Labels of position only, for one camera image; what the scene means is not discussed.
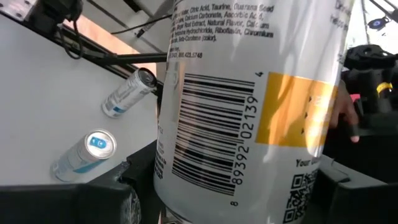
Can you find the white can yellow patch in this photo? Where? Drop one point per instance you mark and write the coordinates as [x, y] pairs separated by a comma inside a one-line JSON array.
[[233, 93]]

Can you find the black thin rod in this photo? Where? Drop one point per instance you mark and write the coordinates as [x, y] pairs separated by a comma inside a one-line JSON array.
[[140, 58]]

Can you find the silver blue slim can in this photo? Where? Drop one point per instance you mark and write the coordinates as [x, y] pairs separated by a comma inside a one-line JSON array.
[[81, 158]]

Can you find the white slim can black top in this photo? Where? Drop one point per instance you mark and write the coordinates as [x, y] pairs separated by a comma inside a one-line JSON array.
[[127, 95]]

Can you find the black machine yellow band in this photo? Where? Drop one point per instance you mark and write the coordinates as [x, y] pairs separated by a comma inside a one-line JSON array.
[[370, 59]]

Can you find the silver perforated bar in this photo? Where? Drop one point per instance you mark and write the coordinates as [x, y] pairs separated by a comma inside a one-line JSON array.
[[12, 7]]

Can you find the black mount block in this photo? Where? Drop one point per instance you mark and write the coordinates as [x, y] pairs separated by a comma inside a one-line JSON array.
[[59, 14]]

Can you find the person's hand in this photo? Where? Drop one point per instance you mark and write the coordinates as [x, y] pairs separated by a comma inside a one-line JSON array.
[[342, 109]]

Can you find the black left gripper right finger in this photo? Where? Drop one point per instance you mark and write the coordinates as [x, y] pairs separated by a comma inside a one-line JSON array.
[[357, 205]]

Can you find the blue glowing device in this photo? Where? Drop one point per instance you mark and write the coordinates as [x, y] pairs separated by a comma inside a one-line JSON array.
[[377, 23]]

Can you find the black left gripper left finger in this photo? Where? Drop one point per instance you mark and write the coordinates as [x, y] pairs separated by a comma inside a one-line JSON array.
[[77, 205]]

